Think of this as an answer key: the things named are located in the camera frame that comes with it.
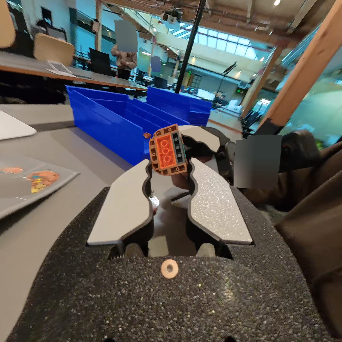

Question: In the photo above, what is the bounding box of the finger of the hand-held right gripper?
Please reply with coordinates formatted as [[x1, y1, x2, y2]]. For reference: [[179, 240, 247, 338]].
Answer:
[[170, 192, 193, 209], [182, 126, 221, 154]]

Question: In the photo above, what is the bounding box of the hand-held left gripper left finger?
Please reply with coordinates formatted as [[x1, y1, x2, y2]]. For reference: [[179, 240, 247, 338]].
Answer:
[[87, 159, 155, 246]]

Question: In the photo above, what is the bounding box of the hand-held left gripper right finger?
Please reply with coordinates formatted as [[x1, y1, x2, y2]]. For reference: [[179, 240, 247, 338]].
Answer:
[[187, 158, 254, 245]]

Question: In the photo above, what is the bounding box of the small brown blue brick assembly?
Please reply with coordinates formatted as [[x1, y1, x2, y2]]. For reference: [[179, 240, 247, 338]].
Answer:
[[148, 123, 188, 176]]

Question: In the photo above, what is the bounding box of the blue plastic bin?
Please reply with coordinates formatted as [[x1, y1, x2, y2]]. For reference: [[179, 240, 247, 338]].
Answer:
[[188, 97, 213, 126], [146, 86, 192, 126], [65, 85, 152, 167]]

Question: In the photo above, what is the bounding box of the grey desk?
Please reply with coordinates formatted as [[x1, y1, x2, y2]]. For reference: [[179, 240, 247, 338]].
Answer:
[[0, 104, 279, 334]]

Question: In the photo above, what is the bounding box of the person's right hand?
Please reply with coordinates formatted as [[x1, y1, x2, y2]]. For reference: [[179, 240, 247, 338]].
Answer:
[[170, 172, 191, 191]]

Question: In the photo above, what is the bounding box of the black office chair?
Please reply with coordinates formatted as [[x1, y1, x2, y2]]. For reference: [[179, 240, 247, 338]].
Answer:
[[241, 108, 284, 136]]

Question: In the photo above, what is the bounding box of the black light stand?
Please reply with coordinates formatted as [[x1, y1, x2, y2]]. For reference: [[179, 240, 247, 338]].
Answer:
[[219, 61, 239, 93]]

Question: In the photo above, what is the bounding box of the black tripod stand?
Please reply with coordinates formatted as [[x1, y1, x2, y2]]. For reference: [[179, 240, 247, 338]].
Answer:
[[174, 0, 208, 94]]

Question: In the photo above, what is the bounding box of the grey instruction booklet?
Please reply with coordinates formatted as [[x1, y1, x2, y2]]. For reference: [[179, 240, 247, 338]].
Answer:
[[0, 154, 81, 220]]

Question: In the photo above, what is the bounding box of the wooden beam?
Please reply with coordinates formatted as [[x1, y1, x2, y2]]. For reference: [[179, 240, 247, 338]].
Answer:
[[257, 0, 342, 134]]

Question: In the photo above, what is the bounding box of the group of black office chairs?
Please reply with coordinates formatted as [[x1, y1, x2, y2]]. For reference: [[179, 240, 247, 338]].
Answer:
[[88, 47, 177, 89]]

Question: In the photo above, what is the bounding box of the white tablet stand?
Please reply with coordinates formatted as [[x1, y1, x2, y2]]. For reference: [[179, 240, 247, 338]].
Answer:
[[45, 60, 78, 78], [0, 110, 37, 141]]

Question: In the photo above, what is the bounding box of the tan backed tablet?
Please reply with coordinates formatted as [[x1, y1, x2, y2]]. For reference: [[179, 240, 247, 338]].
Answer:
[[34, 33, 76, 68]]

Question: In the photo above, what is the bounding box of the brown wooden table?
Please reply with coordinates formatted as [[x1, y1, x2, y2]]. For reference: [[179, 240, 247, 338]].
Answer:
[[0, 51, 148, 93]]

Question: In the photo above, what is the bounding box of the wooden post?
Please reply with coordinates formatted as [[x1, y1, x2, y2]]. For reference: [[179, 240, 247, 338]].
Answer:
[[241, 46, 279, 118]]

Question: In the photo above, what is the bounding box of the ceiling mounted camera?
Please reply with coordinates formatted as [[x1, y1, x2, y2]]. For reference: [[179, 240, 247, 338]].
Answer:
[[160, 9, 183, 24]]

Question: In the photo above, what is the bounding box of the black tablet tan frame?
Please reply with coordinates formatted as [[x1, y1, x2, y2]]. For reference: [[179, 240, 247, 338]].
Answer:
[[0, 0, 17, 49]]

